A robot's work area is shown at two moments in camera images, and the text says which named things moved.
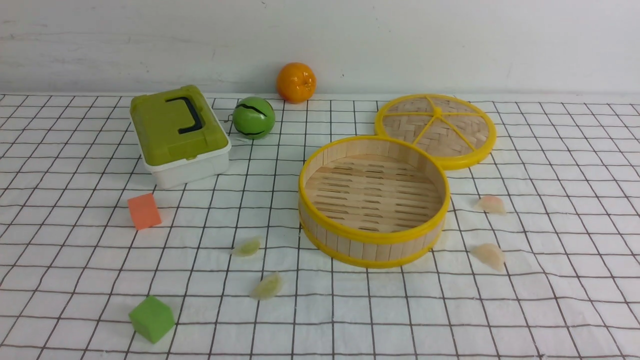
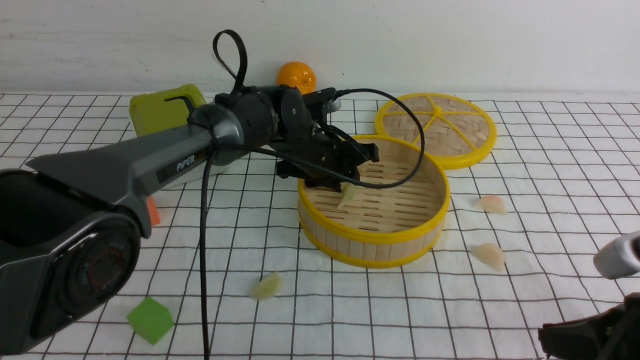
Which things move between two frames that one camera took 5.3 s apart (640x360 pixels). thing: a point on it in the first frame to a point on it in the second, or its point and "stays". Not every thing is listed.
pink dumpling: x=491 y=204 stays
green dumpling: x=268 y=287 stays
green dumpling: x=247 y=247 to x=349 y=191
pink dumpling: x=490 y=254 stays
